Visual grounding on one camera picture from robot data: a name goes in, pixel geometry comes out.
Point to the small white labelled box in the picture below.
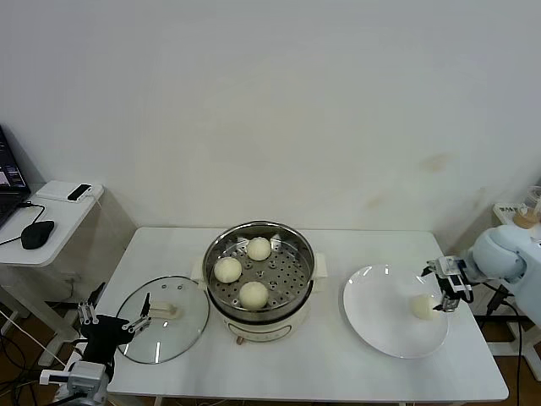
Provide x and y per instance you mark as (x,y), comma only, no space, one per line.
(507,209)

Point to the small black white device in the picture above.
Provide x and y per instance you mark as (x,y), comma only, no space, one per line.
(80,192)

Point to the cream electric cooker pot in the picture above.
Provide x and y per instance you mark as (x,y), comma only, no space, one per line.
(262,327)

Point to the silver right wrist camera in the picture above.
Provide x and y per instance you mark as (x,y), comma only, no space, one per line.
(450,265)

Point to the white wall socket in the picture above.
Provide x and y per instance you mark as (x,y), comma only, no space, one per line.
(72,280)

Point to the black laptop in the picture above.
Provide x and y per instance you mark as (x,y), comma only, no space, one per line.
(10,177)

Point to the white steamed baozi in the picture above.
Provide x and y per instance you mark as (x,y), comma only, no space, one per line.
(228,270)
(253,294)
(258,248)
(422,306)

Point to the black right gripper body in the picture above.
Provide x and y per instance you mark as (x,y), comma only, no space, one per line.
(449,294)

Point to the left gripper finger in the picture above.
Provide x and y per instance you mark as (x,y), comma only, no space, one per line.
(145,319)
(85,314)

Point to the clear plastic container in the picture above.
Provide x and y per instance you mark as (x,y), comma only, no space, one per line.
(534,196)

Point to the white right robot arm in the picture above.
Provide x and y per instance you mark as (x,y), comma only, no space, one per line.
(498,258)

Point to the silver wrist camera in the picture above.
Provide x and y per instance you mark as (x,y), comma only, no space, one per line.
(450,265)
(86,376)

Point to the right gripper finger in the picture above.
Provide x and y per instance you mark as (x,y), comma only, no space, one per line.
(432,268)
(444,308)

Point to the black computer mouse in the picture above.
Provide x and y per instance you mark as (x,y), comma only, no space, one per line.
(38,234)

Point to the flat white box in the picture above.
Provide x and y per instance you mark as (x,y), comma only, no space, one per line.
(50,192)

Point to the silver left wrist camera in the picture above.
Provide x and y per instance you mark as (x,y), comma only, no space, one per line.
(86,376)

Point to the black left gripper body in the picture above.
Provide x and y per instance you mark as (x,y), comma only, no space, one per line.
(105,334)

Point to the white side table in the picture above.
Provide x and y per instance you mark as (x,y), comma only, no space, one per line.
(528,351)
(63,220)

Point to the round white plate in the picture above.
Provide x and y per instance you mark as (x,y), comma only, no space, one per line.
(380,313)

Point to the perforated steel steamer basket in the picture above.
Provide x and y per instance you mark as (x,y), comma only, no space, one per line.
(296,254)

